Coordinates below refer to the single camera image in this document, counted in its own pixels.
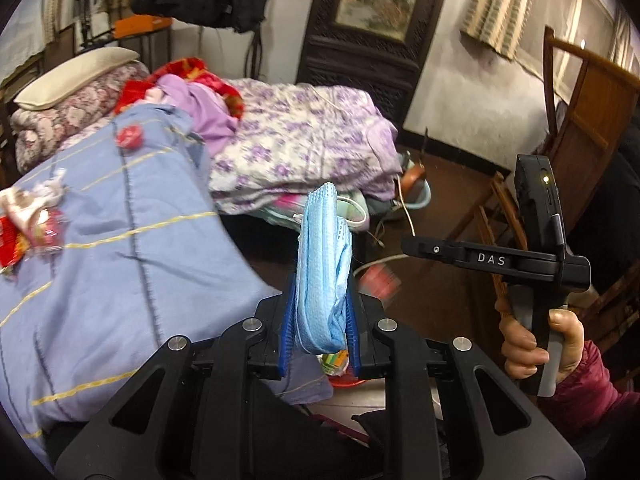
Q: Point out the red snack packet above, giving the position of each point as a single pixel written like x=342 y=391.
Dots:
x=380 y=281
x=12 y=245

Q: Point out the blue checked blanket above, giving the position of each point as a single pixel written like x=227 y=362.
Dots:
x=125 y=240

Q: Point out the red plastic bin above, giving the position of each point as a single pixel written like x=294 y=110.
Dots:
x=345 y=383

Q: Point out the blue face mask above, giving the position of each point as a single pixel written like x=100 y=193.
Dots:
x=320 y=260

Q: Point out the light purple garment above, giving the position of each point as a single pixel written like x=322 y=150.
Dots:
x=205 y=115

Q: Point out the white pillow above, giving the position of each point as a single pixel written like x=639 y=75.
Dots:
x=75 y=75

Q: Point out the red candy wrapper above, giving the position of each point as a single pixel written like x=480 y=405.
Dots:
x=130 y=137

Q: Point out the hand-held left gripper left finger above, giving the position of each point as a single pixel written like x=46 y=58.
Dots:
x=286 y=340

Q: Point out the person's right hand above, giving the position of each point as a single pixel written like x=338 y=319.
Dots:
x=520 y=355

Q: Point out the orange box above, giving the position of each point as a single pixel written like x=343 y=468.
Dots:
x=142 y=26

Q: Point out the wooden armchair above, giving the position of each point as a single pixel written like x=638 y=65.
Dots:
x=590 y=105

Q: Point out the carved wooden painted screen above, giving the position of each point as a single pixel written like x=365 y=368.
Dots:
x=320 y=35

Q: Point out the folded dark floral quilt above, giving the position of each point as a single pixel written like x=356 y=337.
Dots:
x=65 y=110

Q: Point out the brown rounded object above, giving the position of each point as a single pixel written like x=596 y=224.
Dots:
x=414 y=177

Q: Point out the purple floral duvet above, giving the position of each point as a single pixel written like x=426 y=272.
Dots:
x=300 y=135

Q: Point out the striped beige curtain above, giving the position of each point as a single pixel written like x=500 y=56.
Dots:
x=500 y=5

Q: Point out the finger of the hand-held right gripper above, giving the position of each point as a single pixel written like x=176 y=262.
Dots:
x=430 y=250

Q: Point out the red patterned blanket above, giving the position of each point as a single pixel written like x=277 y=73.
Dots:
x=185 y=67

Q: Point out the red white wrapper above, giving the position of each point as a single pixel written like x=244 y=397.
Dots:
x=47 y=232

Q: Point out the green snack packet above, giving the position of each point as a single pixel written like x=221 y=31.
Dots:
x=335 y=362

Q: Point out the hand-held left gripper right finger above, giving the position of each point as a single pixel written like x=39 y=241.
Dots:
x=352 y=340

